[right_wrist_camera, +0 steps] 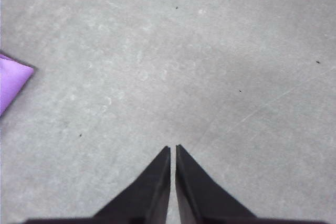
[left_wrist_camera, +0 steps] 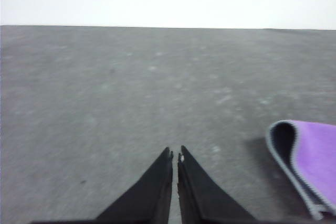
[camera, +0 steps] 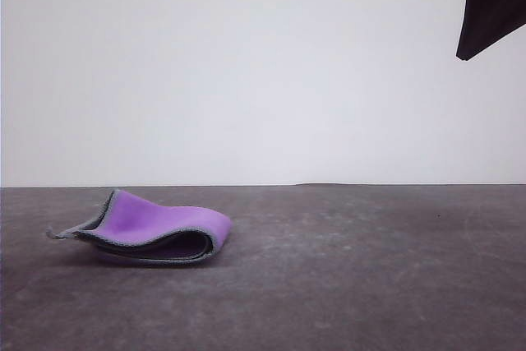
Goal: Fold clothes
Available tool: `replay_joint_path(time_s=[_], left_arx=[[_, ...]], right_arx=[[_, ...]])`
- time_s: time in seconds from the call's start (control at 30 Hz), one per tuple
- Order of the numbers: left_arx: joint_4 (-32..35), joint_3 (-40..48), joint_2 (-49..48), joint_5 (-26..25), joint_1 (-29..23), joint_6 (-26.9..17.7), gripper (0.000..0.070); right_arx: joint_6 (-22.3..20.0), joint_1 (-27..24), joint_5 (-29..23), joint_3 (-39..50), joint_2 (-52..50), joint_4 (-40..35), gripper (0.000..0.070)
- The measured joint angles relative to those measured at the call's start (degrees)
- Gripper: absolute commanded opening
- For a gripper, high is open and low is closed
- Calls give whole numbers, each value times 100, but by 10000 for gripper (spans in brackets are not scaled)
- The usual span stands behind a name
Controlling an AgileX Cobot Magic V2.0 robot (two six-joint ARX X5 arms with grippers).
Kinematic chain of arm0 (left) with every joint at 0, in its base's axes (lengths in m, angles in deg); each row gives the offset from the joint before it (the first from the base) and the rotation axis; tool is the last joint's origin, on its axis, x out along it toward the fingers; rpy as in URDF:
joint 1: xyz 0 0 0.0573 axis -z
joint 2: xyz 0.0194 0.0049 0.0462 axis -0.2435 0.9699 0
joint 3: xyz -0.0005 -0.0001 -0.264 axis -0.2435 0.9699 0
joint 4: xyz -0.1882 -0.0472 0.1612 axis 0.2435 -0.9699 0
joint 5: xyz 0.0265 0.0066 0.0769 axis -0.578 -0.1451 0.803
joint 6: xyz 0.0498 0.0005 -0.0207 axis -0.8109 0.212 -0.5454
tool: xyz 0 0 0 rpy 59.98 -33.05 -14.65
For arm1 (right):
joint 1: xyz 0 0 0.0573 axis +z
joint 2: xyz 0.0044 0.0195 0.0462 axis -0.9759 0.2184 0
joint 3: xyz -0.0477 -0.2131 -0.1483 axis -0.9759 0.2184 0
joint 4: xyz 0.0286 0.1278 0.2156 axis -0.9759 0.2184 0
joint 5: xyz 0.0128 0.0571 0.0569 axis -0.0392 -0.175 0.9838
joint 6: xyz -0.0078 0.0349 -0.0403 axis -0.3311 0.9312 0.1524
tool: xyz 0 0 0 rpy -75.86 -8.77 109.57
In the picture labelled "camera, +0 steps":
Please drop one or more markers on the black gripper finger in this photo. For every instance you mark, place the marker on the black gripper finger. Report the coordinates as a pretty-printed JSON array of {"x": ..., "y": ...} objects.
[
  {"x": 472, "y": 6},
  {"x": 503, "y": 6}
]

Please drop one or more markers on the purple towel with grey hem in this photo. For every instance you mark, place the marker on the purple towel with grey hem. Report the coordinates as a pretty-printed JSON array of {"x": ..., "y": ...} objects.
[{"x": 164, "y": 219}]

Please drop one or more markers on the grey table cloth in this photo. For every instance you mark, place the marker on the grey table cloth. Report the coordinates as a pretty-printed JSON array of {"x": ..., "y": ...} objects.
[{"x": 328, "y": 285}]

